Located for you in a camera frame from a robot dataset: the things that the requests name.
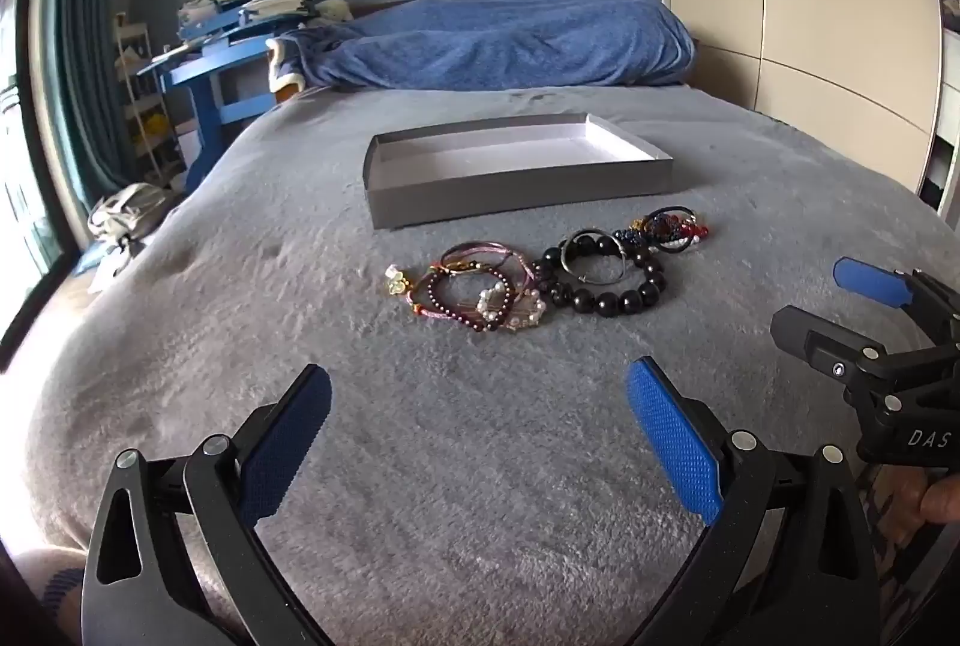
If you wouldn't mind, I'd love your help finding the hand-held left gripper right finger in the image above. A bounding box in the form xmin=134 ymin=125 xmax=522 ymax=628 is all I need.
xmin=626 ymin=357 xmax=882 ymax=646

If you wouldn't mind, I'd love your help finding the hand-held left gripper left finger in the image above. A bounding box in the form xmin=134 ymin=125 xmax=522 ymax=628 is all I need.
xmin=79 ymin=362 xmax=335 ymax=646

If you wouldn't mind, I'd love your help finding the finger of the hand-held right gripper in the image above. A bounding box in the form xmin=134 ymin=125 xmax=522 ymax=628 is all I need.
xmin=771 ymin=305 xmax=895 ymax=386
xmin=834 ymin=256 xmax=960 ymax=347

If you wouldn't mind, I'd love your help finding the silver ring bangle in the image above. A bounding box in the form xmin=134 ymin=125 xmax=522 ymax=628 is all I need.
xmin=576 ymin=239 xmax=629 ymax=286
xmin=559 ymin=228 xmax=623 ymax=280

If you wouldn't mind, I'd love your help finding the blue beaded black hair tie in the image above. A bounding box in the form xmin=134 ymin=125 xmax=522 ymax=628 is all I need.
xmin=615 ymin=203 xmax=704 ymax=253

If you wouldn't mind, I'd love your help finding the dark red bead bracelet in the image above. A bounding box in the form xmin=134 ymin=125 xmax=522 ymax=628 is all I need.
xmin=418 ymin=267 xmax=512 ymax=333

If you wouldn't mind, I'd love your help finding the grey cardboard tray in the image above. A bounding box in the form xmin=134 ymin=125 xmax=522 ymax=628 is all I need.
xmin=362 ymin=113 xmax=674 ymax=232

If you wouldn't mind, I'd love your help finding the person's right hand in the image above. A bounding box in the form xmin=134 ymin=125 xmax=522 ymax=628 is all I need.
xmin=870 ymin=464 xmax=960 ymax=546

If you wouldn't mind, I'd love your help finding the grey bed blanket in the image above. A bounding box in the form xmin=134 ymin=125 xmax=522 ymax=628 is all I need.
xmin=0 ymin=83 xmax=960 ymax=646

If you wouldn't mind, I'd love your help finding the person's patterned clothing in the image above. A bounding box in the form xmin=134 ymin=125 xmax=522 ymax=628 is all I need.
xmin=859 ymin=526 xmax=960 ymax=646

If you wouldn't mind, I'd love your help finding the beige wardrobe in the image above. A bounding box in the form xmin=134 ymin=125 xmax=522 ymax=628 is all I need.
xmin=652 ymin=0 xmax=947 ymax=214

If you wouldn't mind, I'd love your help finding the grey bag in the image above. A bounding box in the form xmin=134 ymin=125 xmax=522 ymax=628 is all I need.
xmin=86 ymin=182 xmax=179 ymax=244

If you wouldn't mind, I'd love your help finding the blue desk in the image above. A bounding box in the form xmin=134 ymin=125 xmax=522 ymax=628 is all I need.
xmin=137 ymin=0 xmax=316 ymax=191

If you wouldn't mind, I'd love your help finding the glass balcony door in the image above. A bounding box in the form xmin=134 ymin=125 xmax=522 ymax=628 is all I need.
xmin=0 ymin=0 xmax=67 ymax=321

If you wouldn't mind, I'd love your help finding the white shelf rack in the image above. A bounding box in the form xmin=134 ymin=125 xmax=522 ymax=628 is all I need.
xmin=112 ymin=12 xmax=188 ymax=182

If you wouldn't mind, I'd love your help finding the blue blanket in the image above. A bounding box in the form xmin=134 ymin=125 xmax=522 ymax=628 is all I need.
xmin=266 ymin=0 xmax=697 ymax=92

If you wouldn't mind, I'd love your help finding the stack of papers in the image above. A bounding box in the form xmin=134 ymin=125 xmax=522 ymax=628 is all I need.
xmin=238 ymin=0 xmax=316 ymax=22

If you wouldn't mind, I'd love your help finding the teal curtain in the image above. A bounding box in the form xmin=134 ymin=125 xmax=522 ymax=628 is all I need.
xmin=30 ymin=0 xmax=145 ymax=191

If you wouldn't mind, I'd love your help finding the black bead bracelet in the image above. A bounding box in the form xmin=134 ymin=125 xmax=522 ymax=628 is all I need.
xmin=534 ymin=245 xmax=668 ymax=317

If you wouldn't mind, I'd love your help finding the white bed frame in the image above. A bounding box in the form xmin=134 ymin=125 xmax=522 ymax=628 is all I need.
xmin=921 ymin=27 xmax=960 ymax=221

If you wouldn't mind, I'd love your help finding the yellow crystal charm bracelet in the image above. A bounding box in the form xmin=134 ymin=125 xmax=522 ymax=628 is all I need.
xmin=385 ymin=266 xmax=422 ymax=319

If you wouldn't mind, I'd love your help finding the white pearl bracelet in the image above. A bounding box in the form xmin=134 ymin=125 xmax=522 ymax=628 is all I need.
xmin=476 ymin=284 xmax=548 ymax=332

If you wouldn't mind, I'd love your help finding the pink cord bracelet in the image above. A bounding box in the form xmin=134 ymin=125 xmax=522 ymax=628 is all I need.
xmin=439 ymin=241 xmax=542 ymax=289

